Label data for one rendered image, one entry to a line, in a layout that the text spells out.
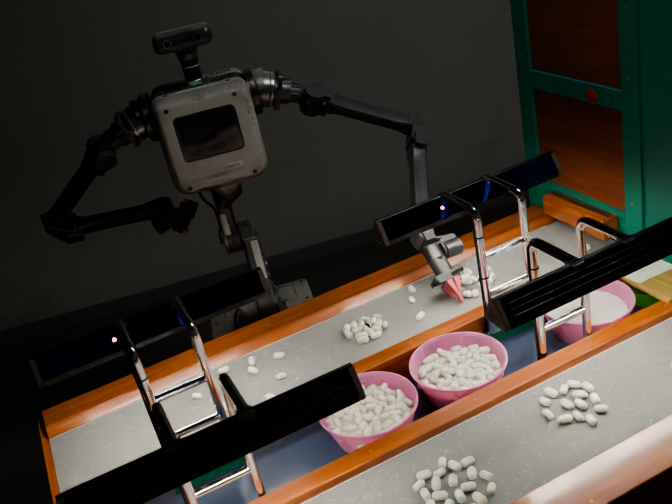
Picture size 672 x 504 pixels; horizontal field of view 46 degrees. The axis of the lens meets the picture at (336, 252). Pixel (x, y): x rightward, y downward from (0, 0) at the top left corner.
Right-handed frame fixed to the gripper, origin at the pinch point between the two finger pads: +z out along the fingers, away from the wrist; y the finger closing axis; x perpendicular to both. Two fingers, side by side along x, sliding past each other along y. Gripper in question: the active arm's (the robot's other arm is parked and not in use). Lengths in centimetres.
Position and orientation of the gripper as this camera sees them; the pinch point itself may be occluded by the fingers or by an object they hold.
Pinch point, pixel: (460, 299)
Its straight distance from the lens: 245.1
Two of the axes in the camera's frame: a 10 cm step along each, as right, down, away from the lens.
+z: 4.5, 8.1, -3.7
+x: -1.1, 4.6, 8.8
